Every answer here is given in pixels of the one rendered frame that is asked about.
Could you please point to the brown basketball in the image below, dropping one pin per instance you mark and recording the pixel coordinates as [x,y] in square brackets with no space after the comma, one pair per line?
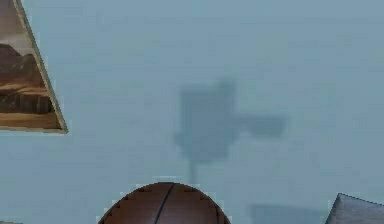
[163,206]

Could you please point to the brown framed landscape picture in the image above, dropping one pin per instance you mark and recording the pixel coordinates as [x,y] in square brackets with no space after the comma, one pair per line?
[20,83]

